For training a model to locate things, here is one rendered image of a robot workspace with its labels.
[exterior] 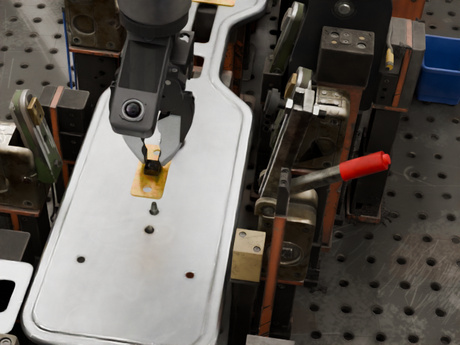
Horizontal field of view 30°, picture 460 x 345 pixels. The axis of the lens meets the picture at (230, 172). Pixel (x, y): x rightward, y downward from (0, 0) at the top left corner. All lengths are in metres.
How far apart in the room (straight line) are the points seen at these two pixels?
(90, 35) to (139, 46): 0.52
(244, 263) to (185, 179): 0.19
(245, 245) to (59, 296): 0.22
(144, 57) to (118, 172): 0.28
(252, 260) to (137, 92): 0.24
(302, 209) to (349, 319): 0.38
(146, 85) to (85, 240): 0.26
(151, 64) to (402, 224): 0.74
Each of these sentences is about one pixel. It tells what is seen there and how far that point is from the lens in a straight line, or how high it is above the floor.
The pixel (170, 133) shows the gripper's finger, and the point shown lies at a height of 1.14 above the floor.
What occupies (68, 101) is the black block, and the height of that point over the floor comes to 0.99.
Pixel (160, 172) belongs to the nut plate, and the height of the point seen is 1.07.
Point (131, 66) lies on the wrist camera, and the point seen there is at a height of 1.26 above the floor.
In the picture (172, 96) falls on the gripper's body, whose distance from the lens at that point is 0.92.
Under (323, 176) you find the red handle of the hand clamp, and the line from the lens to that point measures 0.98.
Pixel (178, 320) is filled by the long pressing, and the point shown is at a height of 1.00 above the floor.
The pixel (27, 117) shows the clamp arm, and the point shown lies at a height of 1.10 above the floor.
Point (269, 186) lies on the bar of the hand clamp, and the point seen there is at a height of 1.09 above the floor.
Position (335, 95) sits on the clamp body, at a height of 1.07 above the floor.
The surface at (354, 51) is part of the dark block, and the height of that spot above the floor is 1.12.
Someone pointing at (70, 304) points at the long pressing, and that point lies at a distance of 1.00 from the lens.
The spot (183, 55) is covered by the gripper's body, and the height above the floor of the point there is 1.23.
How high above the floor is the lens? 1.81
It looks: 46 degrees down
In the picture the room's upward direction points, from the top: 4 degrees clockwise
